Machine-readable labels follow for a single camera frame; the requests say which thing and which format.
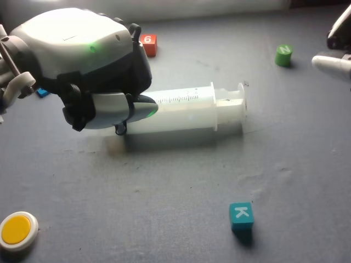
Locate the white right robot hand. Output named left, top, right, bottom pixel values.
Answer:
left=312, top=4, right=351, bottom=92

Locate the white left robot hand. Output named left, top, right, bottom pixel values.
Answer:
left=9, top=7, right=159, bottom=133

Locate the large translucent plastic syringe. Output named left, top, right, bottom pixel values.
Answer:
left=107, top=81, right=249, bottom=138

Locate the green letter N cylinder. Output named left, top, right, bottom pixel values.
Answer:
left=275, top=44, right=294, bottom=67

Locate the red number block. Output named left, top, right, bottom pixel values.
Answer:
left=139, top=34, right=158, bottom=58

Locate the grey table cloth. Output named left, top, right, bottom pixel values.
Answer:
left=0, top=5, right=351, bottom=263

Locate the teal letter K block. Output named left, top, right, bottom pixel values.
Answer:
left=229, top=202, right=254, bottom=232

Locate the yellow button with white rim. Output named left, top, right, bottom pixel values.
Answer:
left=0, top=211, right=39, bottom=253

